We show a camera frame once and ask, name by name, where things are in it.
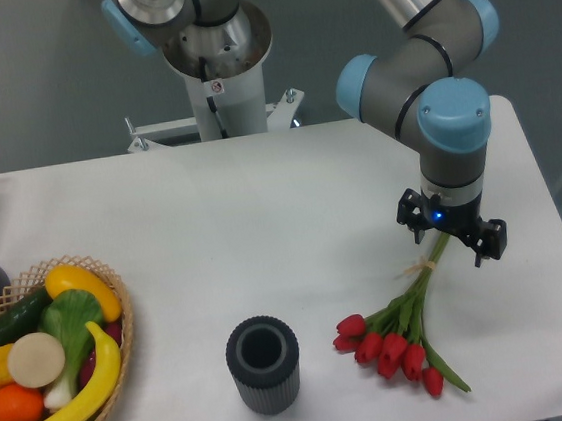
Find orange fruit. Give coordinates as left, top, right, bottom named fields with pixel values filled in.
left=0, top=383, right=44, bottom=421

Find green bok choy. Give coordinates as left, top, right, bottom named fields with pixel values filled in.
left=39, top=289, right=105, bottom=413

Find yellow banana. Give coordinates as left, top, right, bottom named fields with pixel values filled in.
left=44, top=321, right=122, bottom=421

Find dark red vegetable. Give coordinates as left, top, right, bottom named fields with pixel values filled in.
left=78, top=320, right=123, bottom=390

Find beige round disc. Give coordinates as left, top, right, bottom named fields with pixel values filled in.
left=7, top=332, right=66, bottom=388

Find dark grey ribbed vase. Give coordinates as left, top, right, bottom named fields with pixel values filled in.
left=225, top=315, right=301, bottom=416

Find red tulip bouquet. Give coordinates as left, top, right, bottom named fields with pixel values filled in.
left=332, top=233, right=471, bottom=398

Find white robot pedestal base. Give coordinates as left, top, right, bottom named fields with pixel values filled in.
left=125, top=0, right=305, bottom=153

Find dark green cucumber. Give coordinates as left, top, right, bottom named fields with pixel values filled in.
left=0, top=287, right=52, bottom=347

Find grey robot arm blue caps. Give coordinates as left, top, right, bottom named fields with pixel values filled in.
left=101, top=0, right=508, bottom=261

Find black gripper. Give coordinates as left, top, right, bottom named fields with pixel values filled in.
left=396, top=188, right=508, bottom=268

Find woven wicker basket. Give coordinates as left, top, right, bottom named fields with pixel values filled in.
left=0, top=255, right=134, bottom=421

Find yellow squash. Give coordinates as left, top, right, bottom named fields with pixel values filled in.
left=44, top=264, right=123, bottom=323

